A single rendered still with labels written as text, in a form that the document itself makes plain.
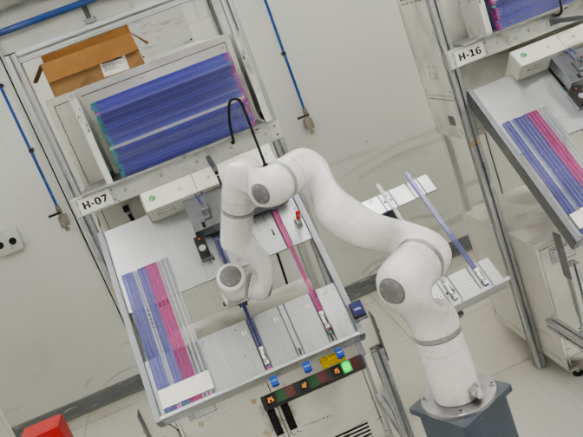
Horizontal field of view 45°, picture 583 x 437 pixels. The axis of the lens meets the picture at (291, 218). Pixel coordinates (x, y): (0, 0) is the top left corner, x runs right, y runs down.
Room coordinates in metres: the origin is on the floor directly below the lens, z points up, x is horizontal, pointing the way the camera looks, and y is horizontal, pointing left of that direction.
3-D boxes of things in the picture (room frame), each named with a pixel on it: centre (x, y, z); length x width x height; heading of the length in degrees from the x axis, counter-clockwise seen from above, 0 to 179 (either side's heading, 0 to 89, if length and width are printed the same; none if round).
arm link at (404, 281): (1.53, -0.21, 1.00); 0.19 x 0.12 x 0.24; 137
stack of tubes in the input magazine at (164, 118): (2.52, 0.25, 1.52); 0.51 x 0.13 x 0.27; 96
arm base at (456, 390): (1.55, -0.23, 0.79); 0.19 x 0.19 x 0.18
